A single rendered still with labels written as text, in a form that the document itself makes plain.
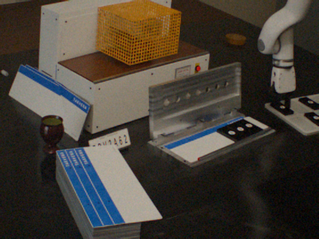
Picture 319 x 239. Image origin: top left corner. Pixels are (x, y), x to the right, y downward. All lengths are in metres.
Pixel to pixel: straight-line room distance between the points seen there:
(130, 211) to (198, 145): 0.58
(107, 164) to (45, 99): 0.56
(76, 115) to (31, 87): 0.29
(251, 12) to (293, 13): 2.53
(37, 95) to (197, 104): 0.58
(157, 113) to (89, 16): 0.46
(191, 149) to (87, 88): 0.40
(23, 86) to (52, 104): 0.20
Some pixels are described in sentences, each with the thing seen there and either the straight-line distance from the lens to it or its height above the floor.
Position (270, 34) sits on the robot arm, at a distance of 2.44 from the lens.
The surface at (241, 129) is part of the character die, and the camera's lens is 2.35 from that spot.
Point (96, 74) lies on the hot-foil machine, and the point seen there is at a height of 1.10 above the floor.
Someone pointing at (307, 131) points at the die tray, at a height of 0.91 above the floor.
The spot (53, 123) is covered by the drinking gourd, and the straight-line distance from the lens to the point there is 2.12.
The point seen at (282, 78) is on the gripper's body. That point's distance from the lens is 2.54.
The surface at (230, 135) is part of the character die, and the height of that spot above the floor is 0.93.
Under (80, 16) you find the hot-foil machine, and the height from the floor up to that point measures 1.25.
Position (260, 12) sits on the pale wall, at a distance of 5.03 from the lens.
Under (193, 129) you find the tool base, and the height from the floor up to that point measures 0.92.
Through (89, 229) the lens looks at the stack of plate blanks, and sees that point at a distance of 1.69.
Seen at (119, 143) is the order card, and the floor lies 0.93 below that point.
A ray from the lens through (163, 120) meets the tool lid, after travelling 2.20.
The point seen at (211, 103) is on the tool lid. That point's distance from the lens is 2.37.
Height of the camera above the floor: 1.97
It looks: 27 degrees down
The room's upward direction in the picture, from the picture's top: 6 degrees clockwise
